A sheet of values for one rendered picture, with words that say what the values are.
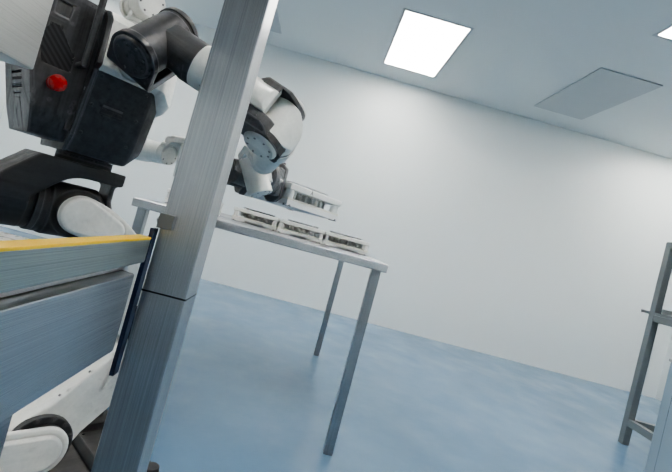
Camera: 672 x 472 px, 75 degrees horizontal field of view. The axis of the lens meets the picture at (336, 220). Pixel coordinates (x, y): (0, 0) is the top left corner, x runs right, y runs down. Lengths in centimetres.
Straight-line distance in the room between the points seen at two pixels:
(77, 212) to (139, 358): 50
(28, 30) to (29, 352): 42
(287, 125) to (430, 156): 462
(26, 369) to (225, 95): 39
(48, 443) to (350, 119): 469
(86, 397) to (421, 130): 479
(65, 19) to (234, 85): 51
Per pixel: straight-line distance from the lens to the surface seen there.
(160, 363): 67
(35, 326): 44
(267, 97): 89
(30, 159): 108
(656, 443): 276
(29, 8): 72
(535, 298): 592
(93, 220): 111
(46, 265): 42
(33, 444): 125
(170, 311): 65
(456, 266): 551
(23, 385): 47
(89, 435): 154
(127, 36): 94
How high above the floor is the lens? 92
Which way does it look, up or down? 2 degrees up
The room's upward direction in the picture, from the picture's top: 15 degrees clockwise
